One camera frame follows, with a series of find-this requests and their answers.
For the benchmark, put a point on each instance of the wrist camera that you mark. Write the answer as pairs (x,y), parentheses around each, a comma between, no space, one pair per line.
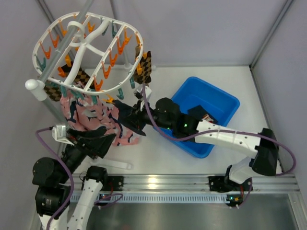
(59,133)
(138,93)

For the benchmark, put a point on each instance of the pink patterned cloth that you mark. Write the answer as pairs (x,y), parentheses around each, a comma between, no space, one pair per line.
(85,113)

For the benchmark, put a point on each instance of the white round clip hanger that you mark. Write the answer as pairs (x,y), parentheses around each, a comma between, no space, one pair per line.
(93,26)

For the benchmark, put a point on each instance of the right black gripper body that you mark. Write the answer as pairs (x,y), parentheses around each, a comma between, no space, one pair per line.
(138,114)

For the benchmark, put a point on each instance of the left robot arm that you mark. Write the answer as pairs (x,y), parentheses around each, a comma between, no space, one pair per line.
(53,177)

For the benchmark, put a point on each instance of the white slotted cable duct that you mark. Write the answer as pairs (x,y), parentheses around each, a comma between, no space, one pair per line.
(165,198)

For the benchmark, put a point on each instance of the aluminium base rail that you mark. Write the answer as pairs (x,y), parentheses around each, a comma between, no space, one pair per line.
(200,183)

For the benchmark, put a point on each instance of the white rack stand post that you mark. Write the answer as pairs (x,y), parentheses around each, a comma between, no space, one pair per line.
(36,88)

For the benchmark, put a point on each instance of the grey metal hanging rod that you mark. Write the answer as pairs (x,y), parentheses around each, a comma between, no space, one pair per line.
(66,41)

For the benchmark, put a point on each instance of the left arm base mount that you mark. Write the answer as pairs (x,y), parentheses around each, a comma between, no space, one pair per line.
(114,183)

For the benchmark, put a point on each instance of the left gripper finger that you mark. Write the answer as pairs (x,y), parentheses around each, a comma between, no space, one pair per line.
(87,134)
(98,147)

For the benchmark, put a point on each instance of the brown argyle sock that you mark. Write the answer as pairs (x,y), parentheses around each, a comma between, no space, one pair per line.
(53,91)
(142,74)
(81,78)

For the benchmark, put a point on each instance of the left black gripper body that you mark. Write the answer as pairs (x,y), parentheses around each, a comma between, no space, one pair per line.
(84,144)

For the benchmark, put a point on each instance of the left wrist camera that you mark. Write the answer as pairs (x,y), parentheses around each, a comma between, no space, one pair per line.
(59,133)

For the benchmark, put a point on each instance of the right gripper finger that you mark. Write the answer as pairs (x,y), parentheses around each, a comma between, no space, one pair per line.
(124,111)
(136,128)

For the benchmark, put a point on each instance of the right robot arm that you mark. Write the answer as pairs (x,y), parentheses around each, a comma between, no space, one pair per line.
(260,149)

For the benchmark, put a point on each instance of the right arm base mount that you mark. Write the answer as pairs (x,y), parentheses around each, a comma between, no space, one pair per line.
(221,184)

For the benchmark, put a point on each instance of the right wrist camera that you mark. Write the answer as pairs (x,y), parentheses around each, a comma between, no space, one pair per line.
(138,93)

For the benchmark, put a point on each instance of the navy blue sock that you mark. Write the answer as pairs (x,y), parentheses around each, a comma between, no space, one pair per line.
(200,113)

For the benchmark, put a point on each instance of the blue plastic bin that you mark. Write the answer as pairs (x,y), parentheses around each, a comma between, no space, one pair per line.
(218,103)

